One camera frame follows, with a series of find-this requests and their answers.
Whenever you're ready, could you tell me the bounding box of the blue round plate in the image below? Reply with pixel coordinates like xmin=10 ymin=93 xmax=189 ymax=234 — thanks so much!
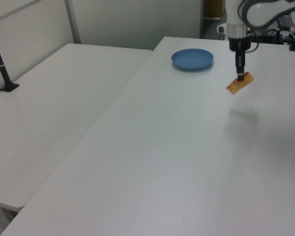
xmin=171 ymin=48 xmax=215 ymax=71

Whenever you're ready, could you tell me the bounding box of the black pole with base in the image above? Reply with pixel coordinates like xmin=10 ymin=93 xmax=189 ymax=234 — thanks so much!
xmin=0 ymin=25 xmax=20 ymax=93

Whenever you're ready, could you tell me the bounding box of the white side table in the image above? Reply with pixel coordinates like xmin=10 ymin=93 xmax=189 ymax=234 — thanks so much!
xmin=0 ymin=43 xmax=153 ymax=212

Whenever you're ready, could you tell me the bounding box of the orange glazed bread loaf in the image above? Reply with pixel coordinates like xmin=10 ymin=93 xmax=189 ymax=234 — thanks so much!
xmin=226 ymin=71 xmax=255 ymax=96

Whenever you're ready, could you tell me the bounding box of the grey partition post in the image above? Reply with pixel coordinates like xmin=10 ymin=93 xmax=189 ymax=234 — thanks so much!
xmin=64 ymin=0 xmax=82 ymax=45

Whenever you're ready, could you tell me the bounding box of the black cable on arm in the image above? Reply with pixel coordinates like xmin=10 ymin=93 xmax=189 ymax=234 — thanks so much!
xmin=236 ymin=0 xmax=281 ymax=53

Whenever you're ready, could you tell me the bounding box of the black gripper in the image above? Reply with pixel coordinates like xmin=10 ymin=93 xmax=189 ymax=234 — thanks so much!
xmin=229 ymin=36 xmax=253 ymax=82

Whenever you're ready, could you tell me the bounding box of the black equipment behind table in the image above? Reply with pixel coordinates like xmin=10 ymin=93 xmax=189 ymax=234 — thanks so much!
xmin=250 ymin=29 xmax=291 ymax=45

